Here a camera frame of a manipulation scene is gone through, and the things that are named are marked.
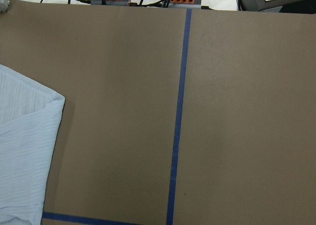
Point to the light blue button shirt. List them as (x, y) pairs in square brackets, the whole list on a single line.
[(30, 115)]

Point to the brown paper table cover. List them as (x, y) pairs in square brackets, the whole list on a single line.
[(173, 116)]

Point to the right orange usb hub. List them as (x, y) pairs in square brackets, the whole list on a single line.
[(188, 4)]

